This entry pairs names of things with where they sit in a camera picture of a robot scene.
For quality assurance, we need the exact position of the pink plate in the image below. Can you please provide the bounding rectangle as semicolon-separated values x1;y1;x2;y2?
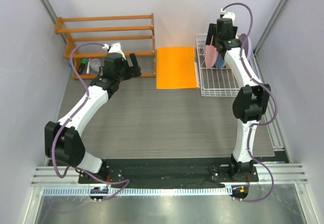
205;35;218;69

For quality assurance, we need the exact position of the blue plate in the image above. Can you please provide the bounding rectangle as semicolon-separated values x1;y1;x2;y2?
214;54;226;69

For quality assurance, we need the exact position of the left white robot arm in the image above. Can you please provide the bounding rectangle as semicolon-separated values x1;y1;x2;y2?
45;52;141;183

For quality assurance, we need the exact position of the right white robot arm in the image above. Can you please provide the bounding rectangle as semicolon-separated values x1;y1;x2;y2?
205;16;271;181

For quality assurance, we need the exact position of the wooden shelf rack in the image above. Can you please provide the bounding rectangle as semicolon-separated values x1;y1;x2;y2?
54;13;156;78

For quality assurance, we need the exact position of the clear plastic cup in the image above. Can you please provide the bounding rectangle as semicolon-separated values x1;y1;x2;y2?
90;58;101;73

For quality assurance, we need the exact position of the purple plate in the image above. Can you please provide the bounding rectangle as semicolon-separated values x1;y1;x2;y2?
238;33;253;60

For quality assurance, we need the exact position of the pink white marker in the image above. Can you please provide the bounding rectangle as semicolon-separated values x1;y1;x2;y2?
86;58;92;75

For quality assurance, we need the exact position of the green highlighter marker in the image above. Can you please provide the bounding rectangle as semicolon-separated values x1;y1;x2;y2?
77;59;87;74

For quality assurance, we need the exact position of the orange folder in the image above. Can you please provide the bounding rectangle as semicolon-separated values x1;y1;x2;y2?
156;47;198;89

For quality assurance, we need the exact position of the left controller board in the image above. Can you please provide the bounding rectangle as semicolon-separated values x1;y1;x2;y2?
89;187;109;203

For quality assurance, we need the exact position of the controller board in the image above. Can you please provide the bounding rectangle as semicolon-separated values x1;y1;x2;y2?
89;187;109;203
231;185;249;202

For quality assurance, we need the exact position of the right controller board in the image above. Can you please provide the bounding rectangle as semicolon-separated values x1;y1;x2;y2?
231;185;249;202

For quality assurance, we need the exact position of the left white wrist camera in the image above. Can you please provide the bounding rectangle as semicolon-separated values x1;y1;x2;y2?
102;42;126;60

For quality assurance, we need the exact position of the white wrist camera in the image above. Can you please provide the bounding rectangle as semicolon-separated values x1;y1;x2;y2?
102;42;126;60
220;9;236;23

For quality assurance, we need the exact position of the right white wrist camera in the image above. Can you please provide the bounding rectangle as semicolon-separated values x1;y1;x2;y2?
220;9;236;23

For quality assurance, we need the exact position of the white wire dish rack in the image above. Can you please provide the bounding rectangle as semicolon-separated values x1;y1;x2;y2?
195;34;262;97

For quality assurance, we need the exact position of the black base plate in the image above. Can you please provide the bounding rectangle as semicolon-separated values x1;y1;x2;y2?
78;157;259;191

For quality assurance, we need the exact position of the perforated cable duct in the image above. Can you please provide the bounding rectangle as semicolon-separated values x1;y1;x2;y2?
43;186;232;197

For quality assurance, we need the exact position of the aluminium frame rail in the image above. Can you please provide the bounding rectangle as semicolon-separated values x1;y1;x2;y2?
31;163;308;187

